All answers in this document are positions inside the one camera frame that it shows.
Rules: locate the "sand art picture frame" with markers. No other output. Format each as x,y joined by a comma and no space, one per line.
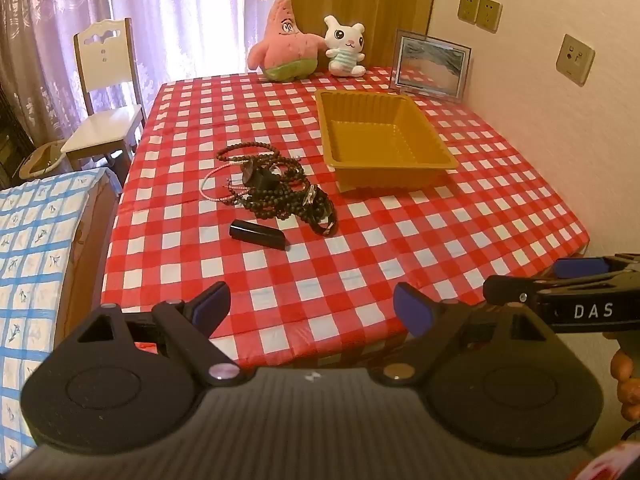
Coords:
430,67

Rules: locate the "black rectangular case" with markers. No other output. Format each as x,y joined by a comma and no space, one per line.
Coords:
257,234

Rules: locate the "white bunny plush toy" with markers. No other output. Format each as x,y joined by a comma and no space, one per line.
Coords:
345,45

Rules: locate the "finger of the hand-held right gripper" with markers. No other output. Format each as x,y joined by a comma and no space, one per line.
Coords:
505,290
575,267

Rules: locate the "person's right hand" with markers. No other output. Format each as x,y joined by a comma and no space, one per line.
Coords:
627,380

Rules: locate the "pink starfish plush toy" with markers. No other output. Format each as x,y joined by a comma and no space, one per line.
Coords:
282,45

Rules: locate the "white wooden chair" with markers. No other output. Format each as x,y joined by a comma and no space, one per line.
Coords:
105,125

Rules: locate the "sheer patterned curtain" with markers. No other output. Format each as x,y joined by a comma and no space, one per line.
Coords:
190,20

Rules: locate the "black round pendant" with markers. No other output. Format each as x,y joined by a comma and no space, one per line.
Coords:
248,172

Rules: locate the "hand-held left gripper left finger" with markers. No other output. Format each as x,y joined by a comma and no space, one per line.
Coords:
212,304

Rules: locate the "blue checkered bed sheet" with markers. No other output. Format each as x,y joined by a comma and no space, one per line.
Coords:
30,260

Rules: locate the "red white checkered tablecloth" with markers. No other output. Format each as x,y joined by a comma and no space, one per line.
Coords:
200,280

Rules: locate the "beige wall antenna socket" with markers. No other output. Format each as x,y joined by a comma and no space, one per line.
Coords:
575,60

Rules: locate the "beige basin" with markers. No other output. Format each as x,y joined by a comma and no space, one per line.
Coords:
42,160

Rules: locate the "red white printed cloth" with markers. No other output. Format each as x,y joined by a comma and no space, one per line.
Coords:
602,465

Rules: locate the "yellow plastic tray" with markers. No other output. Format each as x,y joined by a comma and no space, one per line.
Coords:
380,135

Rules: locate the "beige wall power socket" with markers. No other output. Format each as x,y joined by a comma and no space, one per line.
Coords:
489,13
469,6

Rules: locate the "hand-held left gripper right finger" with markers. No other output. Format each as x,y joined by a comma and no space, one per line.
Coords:
411,310

